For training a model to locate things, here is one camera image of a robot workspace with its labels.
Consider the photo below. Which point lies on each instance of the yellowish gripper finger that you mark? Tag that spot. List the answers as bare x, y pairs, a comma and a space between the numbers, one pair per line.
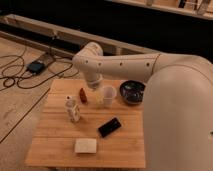
99, 96

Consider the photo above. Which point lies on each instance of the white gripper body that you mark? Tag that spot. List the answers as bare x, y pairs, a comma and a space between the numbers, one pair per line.
95, 84

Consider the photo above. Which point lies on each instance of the white bottle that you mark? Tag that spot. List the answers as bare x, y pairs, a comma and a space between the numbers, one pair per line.
72, 108

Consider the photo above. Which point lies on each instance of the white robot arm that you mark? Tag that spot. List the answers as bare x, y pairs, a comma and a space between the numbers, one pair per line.
177, 103

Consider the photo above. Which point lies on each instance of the small red-brown object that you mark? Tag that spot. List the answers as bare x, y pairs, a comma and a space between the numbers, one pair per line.
82, 96

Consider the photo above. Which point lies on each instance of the dark bowl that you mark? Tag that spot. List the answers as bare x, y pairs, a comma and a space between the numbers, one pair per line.
132, 92

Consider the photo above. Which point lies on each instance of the black phone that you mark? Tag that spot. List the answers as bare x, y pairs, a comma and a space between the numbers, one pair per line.
109, 127

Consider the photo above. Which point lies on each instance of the wooden table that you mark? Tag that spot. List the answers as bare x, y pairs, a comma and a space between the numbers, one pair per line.
53, 142

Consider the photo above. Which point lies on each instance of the white rectangular sponge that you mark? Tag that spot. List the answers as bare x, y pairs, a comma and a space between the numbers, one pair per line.
85, 145

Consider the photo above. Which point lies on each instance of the blue power adapter box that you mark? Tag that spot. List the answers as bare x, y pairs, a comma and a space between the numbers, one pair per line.
35, 67

